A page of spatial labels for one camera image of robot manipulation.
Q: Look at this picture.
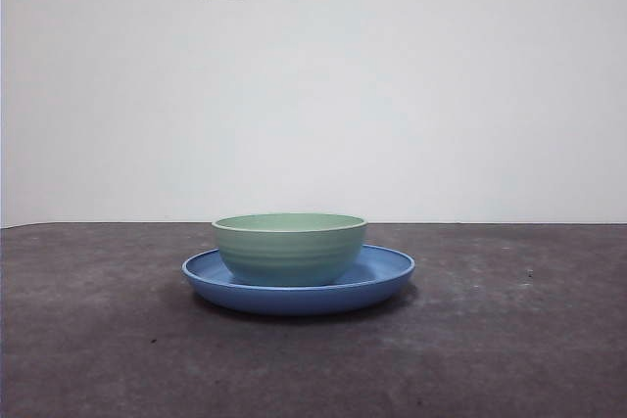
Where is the blue plate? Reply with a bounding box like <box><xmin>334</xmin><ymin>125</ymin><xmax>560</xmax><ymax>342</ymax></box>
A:
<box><xmin>181</xmin><ymin>243</ymin><xmax>416</xmax><ymax>316</ymax></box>

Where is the green bowl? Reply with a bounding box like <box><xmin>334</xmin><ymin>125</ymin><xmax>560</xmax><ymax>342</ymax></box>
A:
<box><xmin>211</xmin><ymin>212</ymin><xmax>368</xmax><ymax>287</ymax></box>

